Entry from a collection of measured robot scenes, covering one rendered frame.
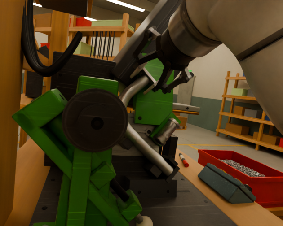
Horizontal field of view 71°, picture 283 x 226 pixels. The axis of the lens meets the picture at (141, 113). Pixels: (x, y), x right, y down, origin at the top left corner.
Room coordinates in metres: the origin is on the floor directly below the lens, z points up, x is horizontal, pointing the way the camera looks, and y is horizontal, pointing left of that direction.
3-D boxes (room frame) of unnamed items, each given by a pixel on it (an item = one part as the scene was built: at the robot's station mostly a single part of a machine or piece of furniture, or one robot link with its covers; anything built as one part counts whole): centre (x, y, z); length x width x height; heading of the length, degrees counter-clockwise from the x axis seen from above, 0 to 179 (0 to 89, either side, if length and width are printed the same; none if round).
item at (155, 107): (0.62, -0.02, 1.17); 0.13 x 0.12 x 0.20; 18
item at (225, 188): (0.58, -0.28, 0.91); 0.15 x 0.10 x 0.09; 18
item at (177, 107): (0.78, -0.01, 1.11); 0.39 x 0.16 x 0.03; 108
